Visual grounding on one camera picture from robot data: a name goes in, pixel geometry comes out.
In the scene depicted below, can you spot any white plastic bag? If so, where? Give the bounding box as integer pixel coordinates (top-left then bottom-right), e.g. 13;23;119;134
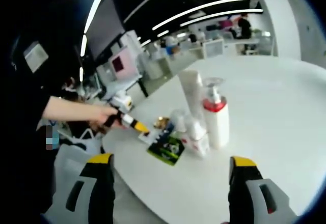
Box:
53;128;104;209

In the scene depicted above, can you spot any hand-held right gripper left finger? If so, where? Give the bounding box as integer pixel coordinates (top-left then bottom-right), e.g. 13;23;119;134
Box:
43;152;116;224

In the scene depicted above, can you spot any large white display screen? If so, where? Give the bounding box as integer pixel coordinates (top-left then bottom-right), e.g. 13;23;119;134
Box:
103;51;141;87

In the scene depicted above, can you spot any person in black clothes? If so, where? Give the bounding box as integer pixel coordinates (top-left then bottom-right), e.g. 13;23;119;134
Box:
0;30;56;209

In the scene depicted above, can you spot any white skincare tube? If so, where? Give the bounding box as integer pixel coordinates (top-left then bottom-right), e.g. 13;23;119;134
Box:
178;69;206;123

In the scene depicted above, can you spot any white office chair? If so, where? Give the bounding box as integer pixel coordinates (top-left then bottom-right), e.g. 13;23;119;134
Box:
203;39;225;58

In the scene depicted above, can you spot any person's left hand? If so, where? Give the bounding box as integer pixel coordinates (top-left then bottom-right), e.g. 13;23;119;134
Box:
95;106;123;131

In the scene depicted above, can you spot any large dark wall screen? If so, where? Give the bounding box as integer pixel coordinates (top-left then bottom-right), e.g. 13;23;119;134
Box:
85;0;126;58

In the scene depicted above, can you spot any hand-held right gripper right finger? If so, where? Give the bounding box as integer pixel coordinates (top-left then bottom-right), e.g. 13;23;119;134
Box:
227;156;298;224

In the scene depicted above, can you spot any small skincare bottle red label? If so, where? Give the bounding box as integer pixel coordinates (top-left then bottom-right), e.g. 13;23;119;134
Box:
184;116;211;159

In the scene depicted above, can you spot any green black skincare sachet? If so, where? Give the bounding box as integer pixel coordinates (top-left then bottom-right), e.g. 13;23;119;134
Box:
147;129;185;167

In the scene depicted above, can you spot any gold foil skincare sachet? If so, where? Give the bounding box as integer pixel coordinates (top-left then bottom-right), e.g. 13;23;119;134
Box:
154;116;171;129

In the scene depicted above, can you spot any ceiling air conditioner unit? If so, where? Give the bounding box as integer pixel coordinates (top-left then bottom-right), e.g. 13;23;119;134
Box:
23;41;49;72

